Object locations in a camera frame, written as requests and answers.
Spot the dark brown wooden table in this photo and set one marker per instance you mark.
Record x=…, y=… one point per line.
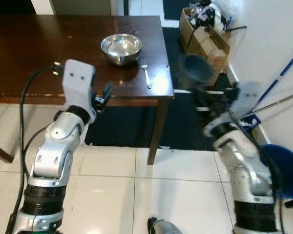
x=39, y=53

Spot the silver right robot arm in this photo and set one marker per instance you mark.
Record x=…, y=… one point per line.
x=244, y=165

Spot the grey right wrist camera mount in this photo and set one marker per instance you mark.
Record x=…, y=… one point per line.
x=246, y=100

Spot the dark blue bowl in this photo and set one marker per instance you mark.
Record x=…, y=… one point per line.
x=195, y=70

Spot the cardboard box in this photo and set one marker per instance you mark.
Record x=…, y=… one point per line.
x=210, y=46

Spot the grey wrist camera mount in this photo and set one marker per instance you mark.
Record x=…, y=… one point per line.
x=78, y=83
x=246, y=100

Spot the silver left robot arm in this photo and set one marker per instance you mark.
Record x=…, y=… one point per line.
x=53, y=156

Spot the blue bucket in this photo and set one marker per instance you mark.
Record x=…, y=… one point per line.
x=288, y=170

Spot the white plastic bag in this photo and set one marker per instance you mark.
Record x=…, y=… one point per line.
x=219, y=9

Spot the steel bowl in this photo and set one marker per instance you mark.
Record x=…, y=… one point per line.
x=121, y=48

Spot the blue dustpan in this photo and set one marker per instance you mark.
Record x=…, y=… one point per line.
x=250, y=123

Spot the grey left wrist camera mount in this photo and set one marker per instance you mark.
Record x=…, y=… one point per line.
x=78, y=83

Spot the metal fork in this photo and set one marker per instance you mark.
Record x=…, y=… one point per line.
x=145, y=73

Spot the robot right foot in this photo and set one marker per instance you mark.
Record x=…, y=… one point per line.
x=163, y=226

